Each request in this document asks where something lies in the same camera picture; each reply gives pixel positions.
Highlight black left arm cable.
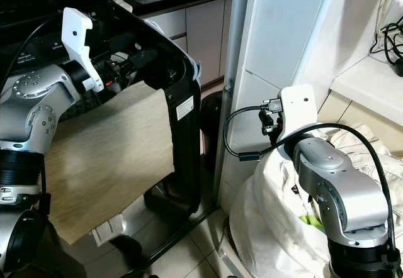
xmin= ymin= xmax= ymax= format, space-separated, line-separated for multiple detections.
xmin=1 ymin=15 xmax=65 ymax=93

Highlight beige kitchen cabinet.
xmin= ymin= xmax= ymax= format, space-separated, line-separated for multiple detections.
xmin=142 ymin=0 xmax=235 ymax=91

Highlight green garment piece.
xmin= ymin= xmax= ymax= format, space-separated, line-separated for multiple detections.
xmin=300 ymin=213 xmax=323 ymax=228

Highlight beige cloth towel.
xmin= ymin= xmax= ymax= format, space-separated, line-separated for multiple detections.
xmin=45 ymin=79 xmax=176 ymax=247

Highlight white shelf ledge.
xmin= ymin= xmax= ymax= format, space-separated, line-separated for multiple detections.
xmin=329 ymin=53 xmax=403 ymax=126

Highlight grey metal pole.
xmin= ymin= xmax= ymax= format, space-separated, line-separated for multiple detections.
xmin=213 ymin=0 xmax=253 ymax=194

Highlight white laundry pile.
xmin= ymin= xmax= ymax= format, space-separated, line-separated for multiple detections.
xmin=229 ymin=122 xmax=403 ymax=278

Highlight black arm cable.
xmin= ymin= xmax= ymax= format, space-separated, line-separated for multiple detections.
xmin=223 ymin=104 xmax=392 ymax=244
xmin=1 ymin=15 xmax=65 ymax=93

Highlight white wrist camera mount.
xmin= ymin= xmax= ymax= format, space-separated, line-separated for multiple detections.
xmin=61 ymin=7 xmax=105 ymax=93
xmin=278 ymin=84 xmax=319 ymax=144

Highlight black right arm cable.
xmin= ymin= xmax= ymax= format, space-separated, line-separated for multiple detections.
xmin=223 ymin=104 xmax=392 ymax=244

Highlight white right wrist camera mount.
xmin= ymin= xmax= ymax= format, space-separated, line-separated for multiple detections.
xmin=278 ymin=84 xmax=319 ymax=144

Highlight black tangled wall cables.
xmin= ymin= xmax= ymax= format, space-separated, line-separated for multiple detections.
xmin=368 ymin=1 xmax=403 ymax=79

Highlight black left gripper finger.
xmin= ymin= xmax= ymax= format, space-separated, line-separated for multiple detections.
xmin=133 ymin=48 xmax=159 ymax=84

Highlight white door panel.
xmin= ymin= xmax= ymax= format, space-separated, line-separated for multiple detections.
xmin=217 ymin=0 xmax=382 ymax=211

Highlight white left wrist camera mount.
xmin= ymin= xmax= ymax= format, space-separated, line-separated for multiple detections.
xmin=61 ymin=7 xmax=105 ymax=93

